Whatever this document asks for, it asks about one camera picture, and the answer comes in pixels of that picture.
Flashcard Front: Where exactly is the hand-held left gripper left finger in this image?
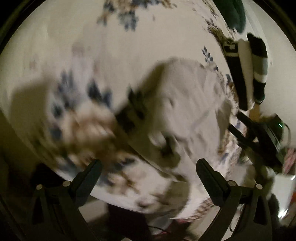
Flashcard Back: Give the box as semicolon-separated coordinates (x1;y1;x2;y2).
29;159;102;241

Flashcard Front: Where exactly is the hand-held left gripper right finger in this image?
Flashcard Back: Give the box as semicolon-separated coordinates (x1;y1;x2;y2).
196;158;272;241

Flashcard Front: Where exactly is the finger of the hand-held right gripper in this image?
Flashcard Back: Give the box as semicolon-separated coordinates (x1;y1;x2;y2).
228;124;259;151
237;111;263;133

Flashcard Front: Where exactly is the floral bed blanket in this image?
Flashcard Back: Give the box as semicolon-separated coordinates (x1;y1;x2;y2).
0;0;255;220

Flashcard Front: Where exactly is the dark green duvet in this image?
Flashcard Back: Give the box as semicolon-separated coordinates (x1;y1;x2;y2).
213;0;246;33

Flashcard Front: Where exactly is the beige long-sleeve shirt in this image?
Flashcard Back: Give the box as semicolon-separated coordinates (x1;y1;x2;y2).
116;58;234;176

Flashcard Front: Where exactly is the folded black patterned garment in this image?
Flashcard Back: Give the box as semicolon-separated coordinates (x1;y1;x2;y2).
220;38;249;110

